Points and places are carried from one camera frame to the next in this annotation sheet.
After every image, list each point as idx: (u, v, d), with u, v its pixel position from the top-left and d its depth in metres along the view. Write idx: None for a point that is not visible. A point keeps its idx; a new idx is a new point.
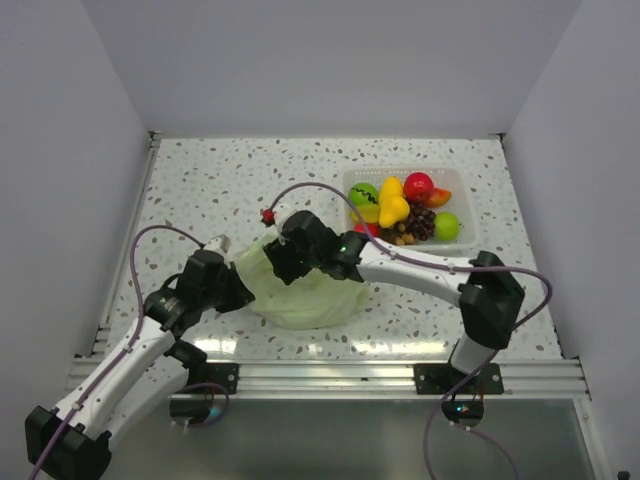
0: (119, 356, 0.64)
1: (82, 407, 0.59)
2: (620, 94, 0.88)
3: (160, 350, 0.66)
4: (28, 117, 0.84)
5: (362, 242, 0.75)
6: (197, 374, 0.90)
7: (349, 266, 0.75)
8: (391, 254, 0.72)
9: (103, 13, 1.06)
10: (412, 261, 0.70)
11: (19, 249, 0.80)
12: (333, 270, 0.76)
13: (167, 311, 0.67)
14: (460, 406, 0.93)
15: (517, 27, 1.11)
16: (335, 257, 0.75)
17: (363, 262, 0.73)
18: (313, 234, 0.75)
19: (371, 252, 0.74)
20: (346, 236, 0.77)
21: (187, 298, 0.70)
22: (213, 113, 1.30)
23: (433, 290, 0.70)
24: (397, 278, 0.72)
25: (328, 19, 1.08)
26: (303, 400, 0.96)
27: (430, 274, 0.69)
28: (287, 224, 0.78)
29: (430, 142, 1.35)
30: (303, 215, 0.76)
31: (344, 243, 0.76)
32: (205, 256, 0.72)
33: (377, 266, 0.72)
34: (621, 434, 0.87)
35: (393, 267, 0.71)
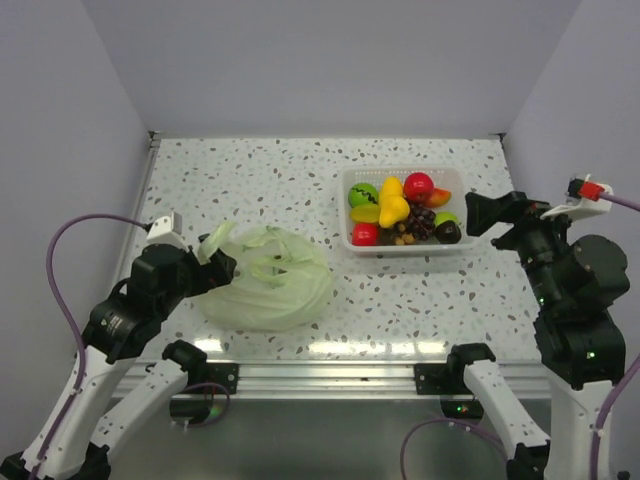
0: (67, 402, 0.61)
1: (46, 458, 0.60)
2: (621, 93, 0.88)
3: (115, 377, 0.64)
4: (29, 116, 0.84)
5: (614, 357, 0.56)
6: (198, 373, 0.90)
7: (564, 356, 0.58)
8: (598, 431, 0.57)
9: (103, 13, 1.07)
10: (592, 453, 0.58)
11: (18, 248, 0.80)
12: (547, 334, 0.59)
13: (113, 334, 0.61)
14: (460, 406, 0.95)
15: (517, 27, 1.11)
16: (573, 341, 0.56)
17: (577, 392, 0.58)
18: (594, 301, 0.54)
19: (597, 394, 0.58)
20: (611, 332, 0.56)
21: (137, 311, 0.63)
22: (214, 114, 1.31)
23: (558, 465, 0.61)
24: (567, 430, 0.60)
25: (327, 18, 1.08)
26: (302, 400, 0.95)
27: (578, 477, 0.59)
28: (589, 259, 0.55)
29: (430, 142, 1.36)
30: (616, 272, 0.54)
31: (597, 335, 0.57)
32: (154, 258, 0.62)
33: (574, 410, 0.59)
34: (623, 435, 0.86)
35: (579, 431, 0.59)
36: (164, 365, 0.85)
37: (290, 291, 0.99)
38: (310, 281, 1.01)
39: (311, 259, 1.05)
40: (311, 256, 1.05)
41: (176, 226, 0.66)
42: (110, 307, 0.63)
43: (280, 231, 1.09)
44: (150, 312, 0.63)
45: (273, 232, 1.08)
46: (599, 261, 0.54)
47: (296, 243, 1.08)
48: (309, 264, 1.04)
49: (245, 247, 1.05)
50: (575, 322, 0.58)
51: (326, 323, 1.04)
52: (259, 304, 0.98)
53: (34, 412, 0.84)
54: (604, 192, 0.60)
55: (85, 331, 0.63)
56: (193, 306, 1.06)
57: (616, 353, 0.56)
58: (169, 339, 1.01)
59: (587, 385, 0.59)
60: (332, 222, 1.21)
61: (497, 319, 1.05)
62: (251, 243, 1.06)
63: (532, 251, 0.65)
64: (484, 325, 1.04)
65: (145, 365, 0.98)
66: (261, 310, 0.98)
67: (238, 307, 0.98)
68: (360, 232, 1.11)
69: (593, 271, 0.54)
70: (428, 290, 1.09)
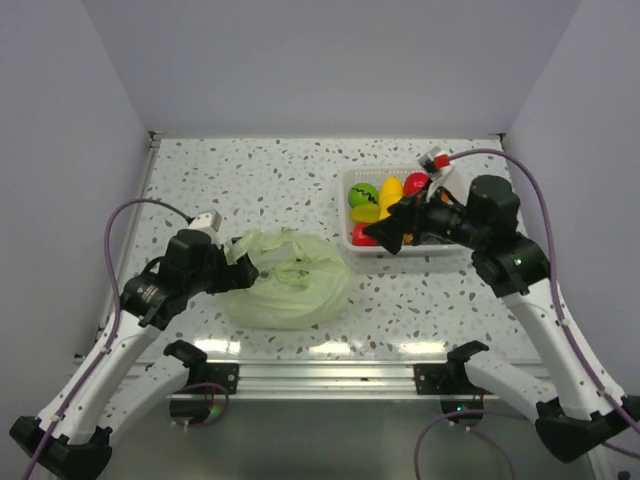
0: (96, 359, 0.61)
1: (64, 417, 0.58)
2: (620, 94, 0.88)
3: (145, 343, 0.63)
4: (28, 116, 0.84)
5: (539, 266, 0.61)
6: (198, 374, 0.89)
7: (506, 278, 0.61)
8: (563, 321, 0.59)
9: (103, 13, 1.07)
10: (573, 345, 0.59)
11: (18, 249, 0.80)
12: (485, 266, 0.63)
13: (147, 300, 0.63)
14: (460, 406, 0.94)
15: (517, 27, 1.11)
16: (502, 259, 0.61)
17: (528, 298, 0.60)
18: (500, 219, 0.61)
19: (544, 291, 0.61)
20: (527, 243, 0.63)
21: (169, 285, 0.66)
22: (214, 114, 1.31)
23: (559, 382, 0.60)
24: (542, 341, 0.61)
25: (327, 19, 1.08)
26: (302, 400, 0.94)
27: (576, 377, 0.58)
28: (479, 189, 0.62)
29: (430, 142, 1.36)
30: (506, 193, 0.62)
31: (519, 250, 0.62)
32: (189, 237, 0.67)
33: (536, 317, 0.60)
34: (622, 434, 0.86)
35: (551, 333, 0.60)
36: (164, 361, 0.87)
37: (313, 293, 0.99)
38: (330, 279, 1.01)
39: (330, 258, 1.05)
40: (331, 253, 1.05)
41: (215, 222, 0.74)
42: (146, 279, 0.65)
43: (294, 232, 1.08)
44: (182, 285, 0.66)
45: (287, 234, 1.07)
46: (493, 190, 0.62)
47: (310, 243, 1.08)
48: (328, 263, 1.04)
49: (263, 249, 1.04)
50: (498, 247, 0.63)
51: (326, 323, 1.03)
52: (278, 307, 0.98)
53: (34, 412, 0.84)
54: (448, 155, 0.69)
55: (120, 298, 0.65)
56: (194, 306, 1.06)
57: (540, 256, 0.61)
58: (169, 339, 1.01)
59: (533, 290, 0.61)
60: (332, 222, 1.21)
61: (497, 319, 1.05)
62: (268, 245, 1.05)
63: (443, 225, 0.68)
64: (484, 326, 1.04)
65: (145, 365, 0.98)
66: (279, 310, 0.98)
67: (256, 308, 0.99)
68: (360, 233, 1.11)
69: (490, 197, 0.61)
70: (428, 290, 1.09)
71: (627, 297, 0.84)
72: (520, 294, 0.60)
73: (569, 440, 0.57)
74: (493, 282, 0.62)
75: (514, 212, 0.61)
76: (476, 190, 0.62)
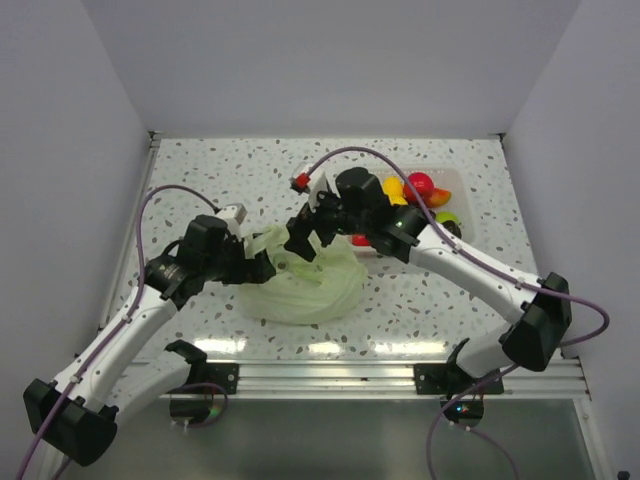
0: (118, 327, 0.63)
1: (81, 380, 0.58)
2: (619, 93, 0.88)
3: (162, 318, 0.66)
4: (28, 116, 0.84)
5: (419, 223, 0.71)
6: (197, 374, 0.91)
7: (399, 244, 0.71)
8: (454, 247, 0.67)
9: (103, 14, 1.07)
10: (473, 260, 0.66)
11: (18, 248, 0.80)
12: (381, 241, 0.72)
13: (167, 278, 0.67)
14: (459, 406, 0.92)
15: (516, 28, 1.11)
16: (389, 230, 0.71)
17: (420, 245, 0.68)
18: (370, 198, 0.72)
19: (430, 235, 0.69)
20: (404, 209, 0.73)
21: (187, 267, 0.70)
22: (213, 114, 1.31)
23: (486, 297, 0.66)
24: (450, 271, 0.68)
25: (327, 18, 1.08)
26: (300, 400, 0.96)
27: (494, 283, 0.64)
28: (342, 181, 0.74)
29: (430, 141, 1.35)
30: (362, 176, 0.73)
31: (399, 216, 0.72)
32: (207, 222, 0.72)
33: (436, 255, 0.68)
34: (622, 434, 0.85)
35: (454, 261, 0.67)
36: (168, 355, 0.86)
37: (324, 289, 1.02)
38: (343, 276, 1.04)
39: (344, 256, 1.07)
40: (346, 250, 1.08)
41: (238, 215, 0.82)
42: (167, 259, 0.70)
43: None
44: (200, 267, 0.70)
45: None
46: (350, 178, 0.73)
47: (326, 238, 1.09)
48: (343, 261, 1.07)
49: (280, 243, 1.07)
50: (381, 222, 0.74)
51: (326, 323, 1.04)
52: (289, 302, 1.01)
53: None
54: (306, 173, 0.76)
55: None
56: (194, 306, 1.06)
57: (417, 215, 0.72)
58: (169, 339, 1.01)
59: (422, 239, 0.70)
60: None
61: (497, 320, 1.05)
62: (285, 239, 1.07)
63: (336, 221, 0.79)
64: (484, 326, 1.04)
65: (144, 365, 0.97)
66: (292, 306, 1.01)
67: (269, 302, 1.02)
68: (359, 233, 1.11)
69: (352, 185, 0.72)
70: (428, 290, 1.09)
71: (626, 296, 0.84)
72: (414, 247, 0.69)
73: (522, 341, 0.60)
74: (392, 250, 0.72)
75: (378, 188, 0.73)
76: (341, 184, 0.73)
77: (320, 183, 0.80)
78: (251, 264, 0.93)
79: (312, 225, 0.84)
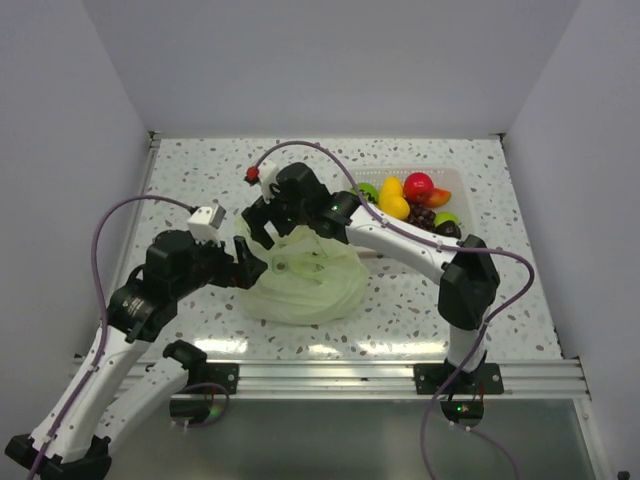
0: (84, 378, 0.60)
1: (56, 436, 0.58)
2: (618, 94, 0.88)
3: (133, 358, 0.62)
4: (29, 118, 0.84)
5: (355, 205, 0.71)
6: (198, 374, 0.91)
7: (337, 226, 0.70)
8: (383, 221, 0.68)
9: (104, 15, 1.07)
10: (398, 230, 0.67)
11: (18, 249, 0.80)
12: (320, 227, 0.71)
13: (133, 315, 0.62)
14: (459, 406, 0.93)
15: (516, 28, 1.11)
16: (326, 215, 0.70)
17: (352, 224, 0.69)
18: (306, 187, 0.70)
19: (362, 214, 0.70)
20: (341, 195, 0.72)
21: (155, 296, 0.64)
22: (213, 114, 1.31)
23: (415, 265, 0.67)
24: (380, 244, 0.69)
25: (326, 17, 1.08)
26: (302, 400, 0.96)
27: (418, 249, 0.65)
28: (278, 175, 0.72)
29: (430, 141, 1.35)
30: (299, 167, 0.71)
31: (336, 201, 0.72)
32: (168, 245, 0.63)
33: (366, 232, 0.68)
34: (622, 434, 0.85)
35: (383, 235, 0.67)
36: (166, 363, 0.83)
37: (326, 288, 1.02)
38: (344, 276, 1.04)
39: (347, 255, 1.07)
40: (349, 249, 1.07)
41: (216, 219, 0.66)
42: (133, 289, 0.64)
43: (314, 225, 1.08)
44: (168, 295, 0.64)
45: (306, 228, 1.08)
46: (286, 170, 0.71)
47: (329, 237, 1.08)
48: (345, 260, 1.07)
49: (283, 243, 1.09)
50: (318, 209, 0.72)
51: (326, 323, 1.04)
52: (292, 302, 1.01)
53: (34, 411, 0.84)
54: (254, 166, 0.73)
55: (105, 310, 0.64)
56: (193, 306, 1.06)
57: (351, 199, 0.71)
58: (169, 339, 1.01)
59: (354, 218, 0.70)
60: None
61: (497, 319, 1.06)
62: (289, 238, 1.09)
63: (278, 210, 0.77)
64: None
65: (144, 365, 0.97)
66: (294, 306, 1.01)
67: (270, 302, 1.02)
68: None
69: (288, 177, 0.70)
70: (428, 290, 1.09)
71: (626, 295, 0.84)
72: (348, 227, 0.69)
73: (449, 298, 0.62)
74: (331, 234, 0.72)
75: (314, 177, 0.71)
76: (278, 179, 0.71)
77: (273, 173, 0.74)
78: (237, 269, 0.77)
79: (268, 217, 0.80)
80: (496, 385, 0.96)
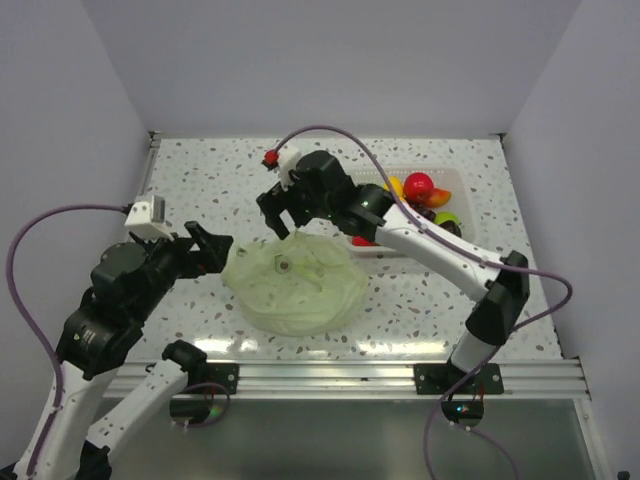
0: (49, 419, 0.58)
1: (36, 472, 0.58)
2: (618, 93, 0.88)
3: (97, 388, 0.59)
4: (29, 116, 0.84)
5: (386, 201, 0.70)
6: (198, 374, 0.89)
7: (365, 223, 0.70)
8: (420, 228, 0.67)
9: (104, 14, 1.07)
10: (438, 240, 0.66)
11: (17, 249, 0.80)
12: (346, 222, 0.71)
13: (87, 348, 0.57)
14: (459, 406, 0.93)
15: (516, 27, 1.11)
16: (354, 211, 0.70)
17: (387, 227, 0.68)
18: (331, 180, 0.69)
19: (397, 217, 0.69)
20: (368, 189, 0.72)
21: (111, 322, 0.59)
22: (214, 114, 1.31)
23: (452, 275, 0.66)
24: (417, 250, 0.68)
25: (326, 16, 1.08)
26: (303, 401, 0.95)
27: (458, 262, 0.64)
28: (301, 165, 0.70)
29: (430, 142, 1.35)
30: (322, 158, 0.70)
31: (364, 197, 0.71)
32: (114, 266, 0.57)
33: (402, 237, 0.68)
34: (622, 434, 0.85)
35: (420, 242, 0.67)
36: (164, 366, 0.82)
37: (325, 299, 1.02)
38: (343, 286, 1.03)
39: (344, 264, 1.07)
40: (346, 259, 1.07)
41: (155, 214, 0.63)
42: (84, 319, 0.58)
43: (307, 236, 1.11)
44: (126, 319, 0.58)
45: (301, 238, 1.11)
46: (309, 161, 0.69)
47: (325, 247, 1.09)
48: (343, 269, 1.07)
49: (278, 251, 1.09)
50: (345, 203, 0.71)
51: None
52: (291, 317, 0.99)
53: (33, 410, 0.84)
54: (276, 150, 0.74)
55: (57, 347, 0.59)
56: (193, 306, 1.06)
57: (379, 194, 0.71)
58: (169, 339, 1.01)
59: (390, 220, 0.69)
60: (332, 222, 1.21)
61: None
62: (282, 247, 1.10)
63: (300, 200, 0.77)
64: None
65: (145, 365, 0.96)
66: (293, 322, 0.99)
67: (269, 319, 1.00)
68: None
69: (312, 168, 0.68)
70: (428, 290, 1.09)
71: (626, 295, 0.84)
72: (381, 227, 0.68)
73: (482, 313, 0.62)
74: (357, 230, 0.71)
75: (339, 169, 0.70)
76: (300, 169, 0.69)
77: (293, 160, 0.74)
78: (203, 256, 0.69)
79: (286, 207, 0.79)
80: (496, 384, 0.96)
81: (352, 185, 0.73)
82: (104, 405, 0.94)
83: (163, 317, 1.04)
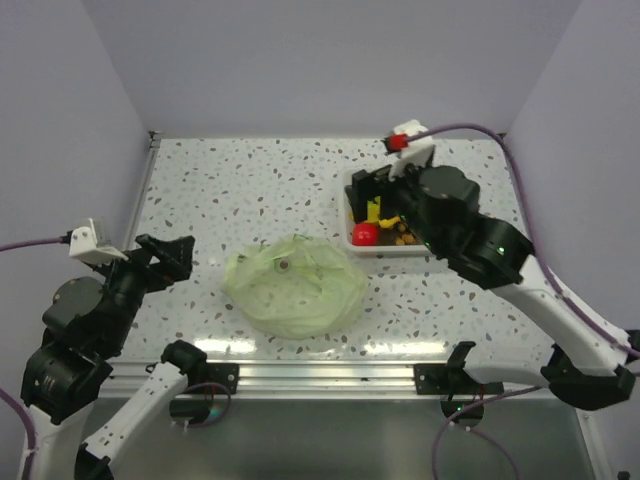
0: (26, 465, 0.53)
1: None
2: (620, 93, 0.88)
3: (73, 423, 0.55)
4: (29, 115, 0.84)
5: (522, 248, 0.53)
6: (198, 375, 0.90)
7: (494, 271, 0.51)
8: (562, 293, 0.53)
9: (104, 14, 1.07)
10: (578, 313, 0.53)
11: (18, 249, 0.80)
12: (468, 265, 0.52)
13: (50, 393, 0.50)
14: (459, 406, 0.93)
15: (516, 27, 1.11)
16: (484, 254, 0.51)
17: (525, 285, 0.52)
18: (468, 213, 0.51)
19: (534, 272, 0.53)
20: (494, 222, 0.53)
21: (77, 361, 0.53)
22: (214, 114, 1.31)
23: (570, 347, 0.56)
24: (543, 315, 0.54)
25: (327, 16, 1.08)
26: (303, 400, 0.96)
27: (592, 341, 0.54)
28: (433, 182, 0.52)
29: (430, 142, 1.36)
30: (461, 180, 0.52)
31: (492, 234, 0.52)
32: (71, 304, 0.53)
33: (538, 299, 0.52)
34: (623, 434, 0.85)
35: (558, 311, 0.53)
36: (165, 368, 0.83)
37: (325, 302, 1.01)
38: (343, 289, 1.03)
39: (344, 268, 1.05)
40: (347, 263, 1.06)
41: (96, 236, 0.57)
42: (43, 362, 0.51)
43: (306, 239, 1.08)
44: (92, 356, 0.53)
45: (300, 241, 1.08)
46: (442, 183, 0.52)
47: (326, 250, 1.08)
48: (343, 273, 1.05)
49: (276, 256, 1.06)
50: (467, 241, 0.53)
51: None
52: (291, 321, 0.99)
53: None
54: (408, 136, 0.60)
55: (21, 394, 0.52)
56: (193, 306, 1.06)
57: (516, 236, 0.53)
58: (169, 339, 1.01)
59: (525, 274, 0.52)
60: (332, 223, 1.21)
61: (497, 319, 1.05)
62: (281, 251, 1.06)
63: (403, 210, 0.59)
64: (484, 325, 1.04)
65: (146, 364, 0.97)
66: (293, 326, 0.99)
67: (269, 323, 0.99)
68: (361, 232, 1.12)
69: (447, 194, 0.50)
70: (428, 290, 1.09)
71: (627, 295, 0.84)
72: (516, 284, 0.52)
73: (588, 394, 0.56)
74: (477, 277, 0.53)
75: (476, 200, 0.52)
76: (431, 190, 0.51)
77: (419, 153, 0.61)
78: (167, 267, 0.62)
79: (384, 198, 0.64)
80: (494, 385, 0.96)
81: (481, 215, 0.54)
82: (105, 405, 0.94)
83: (163, 318, 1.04)
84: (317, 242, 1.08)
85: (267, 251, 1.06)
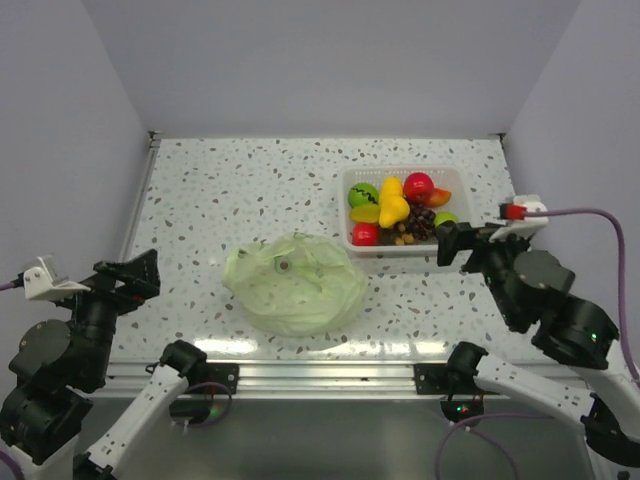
0: None
1: None
2: (620, 93, 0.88)
3: (61, 458, 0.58)
4: (27, 114, 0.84)
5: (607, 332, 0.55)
6: (198, 376, 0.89)
7: (583, 355, 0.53)
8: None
9: (103, 13, 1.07)
10: None
11: (18, 249, 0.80)
12: (554, 349, 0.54)
13: (26, 436, 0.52)
14: (459, 406, 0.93)
15: (517, 26, 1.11)
16: (570, 337, 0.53)
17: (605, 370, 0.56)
18: (559, 302, 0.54)
19: (615, 357, 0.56)
20: (577, 302, 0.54)
21: (51, 403, 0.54)
22: (214, 114, 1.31)
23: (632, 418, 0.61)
24: (614, 392, 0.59)
25: (327, 16, 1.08)
26: (303, 400, 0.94)
27: None
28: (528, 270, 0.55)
29: (430, 142, 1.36)
30: (555, 270, 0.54)
31: (579, 318, 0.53)
32: (40, 350, 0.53)
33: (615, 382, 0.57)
34: None
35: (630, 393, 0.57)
36: (164, 372, 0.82)
37: (325, 301, 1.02)
38: (343, 288, 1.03)
39: (344, 267, 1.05)
40: (347, 261, 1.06)
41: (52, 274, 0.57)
42: (18, 405, 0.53)
43: (305, 238, 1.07)
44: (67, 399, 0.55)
45: (301, 240, 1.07)
46: (540, 273, 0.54)
47: (325, 249, 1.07)
48: (343, 272, 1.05)
49: (277, 255, 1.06)
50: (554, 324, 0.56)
51: None
52: (291, 319, 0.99)
53: None
54: (526, 210, 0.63)
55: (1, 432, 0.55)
56: (193, 306, 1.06)
57: (605, 321, 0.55)
58: (169, 339, 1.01)
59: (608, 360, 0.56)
60: (332, 222, 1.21)
61: (497, 319, 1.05)
62: (281, 250, 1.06)
63: (491, 273, 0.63)
64: (484, 325, 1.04)
65: (145, 365, 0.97)
66: (293, 324, 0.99)
67: (268, 321, 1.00)
68: (361, 232, 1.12)
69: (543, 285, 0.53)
70: (428, 290, 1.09)
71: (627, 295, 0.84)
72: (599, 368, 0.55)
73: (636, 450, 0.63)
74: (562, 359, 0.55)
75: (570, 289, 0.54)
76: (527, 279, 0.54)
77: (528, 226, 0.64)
78: (134, 288, 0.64)
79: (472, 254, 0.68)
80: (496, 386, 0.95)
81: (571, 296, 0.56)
82: (105, 404, 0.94)
83: (163, 317, 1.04)
84: (316, 240, 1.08)
85: (267, 250, 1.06)
